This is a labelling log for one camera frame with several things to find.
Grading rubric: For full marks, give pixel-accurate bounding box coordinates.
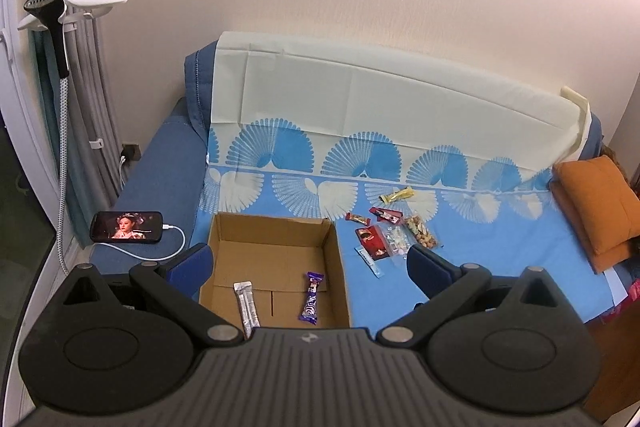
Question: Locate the mixed nuts clear bag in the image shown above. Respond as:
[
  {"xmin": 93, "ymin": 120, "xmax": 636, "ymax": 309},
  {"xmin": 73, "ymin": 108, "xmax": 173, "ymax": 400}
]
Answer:
[{"xmin": 404, "ymin": 215, "xmax": 439, "ymax": 249}]

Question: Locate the clear candy bag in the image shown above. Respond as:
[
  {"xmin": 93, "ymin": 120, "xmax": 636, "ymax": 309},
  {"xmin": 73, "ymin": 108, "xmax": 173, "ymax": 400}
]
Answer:
[{"xmin": 380, "ymin": 225, "xmax": 412, "ymax": 265}]

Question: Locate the silver stick packet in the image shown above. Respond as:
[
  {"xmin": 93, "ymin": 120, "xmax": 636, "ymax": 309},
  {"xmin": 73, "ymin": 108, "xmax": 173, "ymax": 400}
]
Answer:
[{"xmin": 233, "ymin": 281, "xmax": 260, "ymax": 338}]

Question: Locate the blue stick packet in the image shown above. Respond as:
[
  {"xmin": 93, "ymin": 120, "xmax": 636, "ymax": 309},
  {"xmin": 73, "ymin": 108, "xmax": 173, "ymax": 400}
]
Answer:
[{"xmin": 355, "ymin": 246, "xmax": 384, "ymax": 279}]

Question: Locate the red black snack bar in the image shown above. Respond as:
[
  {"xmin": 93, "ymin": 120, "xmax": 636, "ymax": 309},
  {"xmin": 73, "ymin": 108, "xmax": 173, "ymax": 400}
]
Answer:
[{"xmin": 369, "ymin": 207, "xmax": 404, "ymax": 225}]

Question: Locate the red snack pouch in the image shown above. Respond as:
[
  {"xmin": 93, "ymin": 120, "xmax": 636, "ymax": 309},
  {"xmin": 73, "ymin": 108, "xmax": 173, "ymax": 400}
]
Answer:
[{"xmin": 356, "ymin": 225, "xmax": 390, "ymax": 261}]

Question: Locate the yellow snack bar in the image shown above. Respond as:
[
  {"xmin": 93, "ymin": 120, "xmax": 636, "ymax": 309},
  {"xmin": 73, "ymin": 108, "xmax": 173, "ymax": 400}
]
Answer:
[{"xmin": 380, "ymin": 186, "xmax": 416, "ymax": 205}]

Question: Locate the small red candy bar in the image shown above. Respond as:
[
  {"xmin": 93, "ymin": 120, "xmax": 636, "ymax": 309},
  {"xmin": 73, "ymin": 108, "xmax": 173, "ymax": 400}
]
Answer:
[{"xmin": 345, "ymin": 212, "xmax": 371, "ymax": 227}]

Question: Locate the purple chocolate bar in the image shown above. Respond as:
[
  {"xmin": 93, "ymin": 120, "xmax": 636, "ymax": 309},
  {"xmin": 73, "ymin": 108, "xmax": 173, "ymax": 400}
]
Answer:
[{"xmin": 298, "ymin": 272, "xmax": 324, "ymax": 325}]

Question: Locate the black smartphone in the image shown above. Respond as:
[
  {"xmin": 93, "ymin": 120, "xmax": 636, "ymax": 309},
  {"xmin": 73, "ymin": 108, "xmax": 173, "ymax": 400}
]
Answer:
[{"xmin": 89, "ymin": 211, "xmax": 164, "ymax": 244}]

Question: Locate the open cardboard box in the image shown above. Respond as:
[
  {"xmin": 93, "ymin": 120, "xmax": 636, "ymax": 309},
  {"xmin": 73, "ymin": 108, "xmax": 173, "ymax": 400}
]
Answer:
[{"xmin": 200, "ymin": 212, "xmax": 352, "ymax": 329}]

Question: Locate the blue white patterned sheet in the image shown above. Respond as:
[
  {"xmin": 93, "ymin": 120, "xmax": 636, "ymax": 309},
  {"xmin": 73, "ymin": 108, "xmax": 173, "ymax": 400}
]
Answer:
[{"xmin": 184, "ymin": 31, "xmax": 620, "ymax": 330}]

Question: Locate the orange cushion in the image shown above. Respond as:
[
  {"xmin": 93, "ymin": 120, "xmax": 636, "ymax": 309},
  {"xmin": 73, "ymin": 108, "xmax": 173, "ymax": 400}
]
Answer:
[{"xmin": 549, "ymin": 156, "xmax": 639, "ymax": 273}]

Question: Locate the garment steamer head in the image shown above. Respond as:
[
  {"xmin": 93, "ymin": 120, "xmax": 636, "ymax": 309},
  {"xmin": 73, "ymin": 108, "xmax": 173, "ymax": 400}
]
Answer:
[{"xmin": 18, "ymin": 0, "xmax": 129, "ymax": 79}]

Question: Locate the grey curtain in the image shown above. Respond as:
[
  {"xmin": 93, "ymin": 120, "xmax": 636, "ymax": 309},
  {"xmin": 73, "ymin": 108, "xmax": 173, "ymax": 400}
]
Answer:
[{"xmin": 27, "ymin": 0, "xmax": 126, "ymax": 233}]

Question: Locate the white charging cable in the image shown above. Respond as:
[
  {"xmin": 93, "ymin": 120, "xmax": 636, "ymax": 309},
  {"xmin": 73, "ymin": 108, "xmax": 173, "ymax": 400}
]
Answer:
[{"xmin": 96, "ymin": 223, "xmax": 188, "ymax": 263}]

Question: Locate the wall power socket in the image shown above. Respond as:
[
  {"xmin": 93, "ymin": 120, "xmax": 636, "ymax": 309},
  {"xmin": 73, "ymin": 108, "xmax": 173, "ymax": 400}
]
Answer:
[{"xmin": 120, "ymin": 144, "xmax": 141, "ymax": 162}]

